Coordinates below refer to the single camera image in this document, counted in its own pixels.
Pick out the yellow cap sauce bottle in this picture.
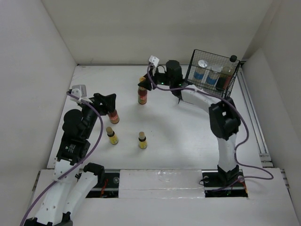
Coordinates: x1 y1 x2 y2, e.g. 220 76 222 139
137 86 147 105

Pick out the purple cable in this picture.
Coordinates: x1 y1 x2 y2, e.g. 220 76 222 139
18 92 104 226
147 63 275 192

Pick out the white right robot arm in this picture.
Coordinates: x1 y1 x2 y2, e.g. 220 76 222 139
138 56 244 191

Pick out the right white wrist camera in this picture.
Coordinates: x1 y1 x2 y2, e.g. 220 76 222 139
148 55 159 68

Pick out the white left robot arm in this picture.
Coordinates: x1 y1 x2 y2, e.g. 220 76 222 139
20 90 116 226

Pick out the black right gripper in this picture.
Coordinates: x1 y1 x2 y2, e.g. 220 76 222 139
138 65 174 90

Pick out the dark soy sauce bottle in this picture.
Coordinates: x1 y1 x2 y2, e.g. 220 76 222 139
215 55 237 92

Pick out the red sauce bottle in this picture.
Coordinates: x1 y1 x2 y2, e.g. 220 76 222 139
108 109 119 124

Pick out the black wire basket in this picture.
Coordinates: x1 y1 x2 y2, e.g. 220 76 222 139
184 49 241 98

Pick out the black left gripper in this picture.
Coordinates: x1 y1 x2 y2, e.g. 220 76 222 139
78 92 115 138

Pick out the metal base rail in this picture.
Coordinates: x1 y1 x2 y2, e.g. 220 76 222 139
87 169 248 199

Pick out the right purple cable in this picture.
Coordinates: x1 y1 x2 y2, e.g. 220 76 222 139
147 63 275 192

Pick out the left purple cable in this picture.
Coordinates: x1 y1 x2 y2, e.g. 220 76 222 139
18 92 104 226

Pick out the small yellow bottle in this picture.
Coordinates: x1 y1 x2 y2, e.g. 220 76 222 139
106 127 119 145
138 131 147 149

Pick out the white shaker blue label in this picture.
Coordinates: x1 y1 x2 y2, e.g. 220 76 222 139
193 60 208 81

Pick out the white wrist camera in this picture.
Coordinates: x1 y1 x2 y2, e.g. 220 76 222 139
67 85 87 104
148 55 159 68

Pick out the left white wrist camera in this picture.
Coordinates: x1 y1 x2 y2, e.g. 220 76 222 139
67 85 87 104

